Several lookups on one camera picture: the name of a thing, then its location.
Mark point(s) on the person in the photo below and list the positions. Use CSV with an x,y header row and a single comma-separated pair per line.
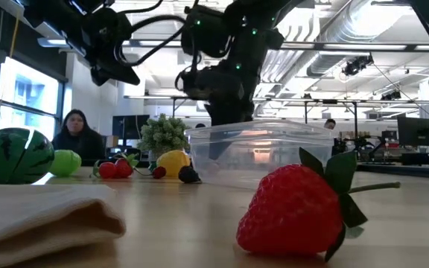
x,y
199,126
76,143
330,124

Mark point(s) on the red toy cherry tomato cluster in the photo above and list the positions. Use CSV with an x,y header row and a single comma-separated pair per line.
x,y
107,170

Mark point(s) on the beige folded cloth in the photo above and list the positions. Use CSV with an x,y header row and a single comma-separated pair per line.
x,y
32,216

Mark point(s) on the black ceiling-mounted camera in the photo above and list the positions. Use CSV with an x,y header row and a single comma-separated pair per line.
x,y
391,96
356,66

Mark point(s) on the green striped toy watermelon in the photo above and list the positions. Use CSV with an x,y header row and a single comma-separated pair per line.
x,y
9,156

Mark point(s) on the large bright window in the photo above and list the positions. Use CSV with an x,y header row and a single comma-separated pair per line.
x,y
28,89

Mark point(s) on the black metal gantry frame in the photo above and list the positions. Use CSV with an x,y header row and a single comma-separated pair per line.
x,y
330,101

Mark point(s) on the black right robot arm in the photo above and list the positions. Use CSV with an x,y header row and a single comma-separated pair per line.
x,y
253,44

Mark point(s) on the potted artificial green plant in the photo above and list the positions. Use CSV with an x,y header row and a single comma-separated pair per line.
x,y
162,134

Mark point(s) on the black toy blackberry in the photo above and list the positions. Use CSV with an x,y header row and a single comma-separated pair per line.
x,y
188,175

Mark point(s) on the light green toy lime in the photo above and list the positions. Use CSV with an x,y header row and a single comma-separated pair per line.
x,y
65,164

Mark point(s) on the overhead LED light bar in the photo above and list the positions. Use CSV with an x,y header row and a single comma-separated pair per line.
x,y
363,47

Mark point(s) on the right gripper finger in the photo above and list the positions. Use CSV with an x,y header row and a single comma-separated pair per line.
x,y
240,115
218,119

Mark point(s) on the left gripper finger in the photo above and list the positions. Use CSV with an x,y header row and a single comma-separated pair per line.
x,y
104,80
119,69

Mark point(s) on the small red toy cherry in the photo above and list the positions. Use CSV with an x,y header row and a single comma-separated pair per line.
x,y
159,172

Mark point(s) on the clear plastic tupperware container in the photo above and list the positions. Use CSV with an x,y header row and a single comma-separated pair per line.
x,y
292,141

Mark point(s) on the red toy strawberry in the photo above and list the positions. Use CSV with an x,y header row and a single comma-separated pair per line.
x,y
292,212

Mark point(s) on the black computer monitor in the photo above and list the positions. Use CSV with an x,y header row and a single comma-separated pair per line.
x,y
129,126
417,132

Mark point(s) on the yellow toy lemon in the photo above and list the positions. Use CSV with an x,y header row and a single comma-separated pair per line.
x,y
173,162

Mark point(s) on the dark distant desk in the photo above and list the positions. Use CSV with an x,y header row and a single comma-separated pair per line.
x,y
423,159

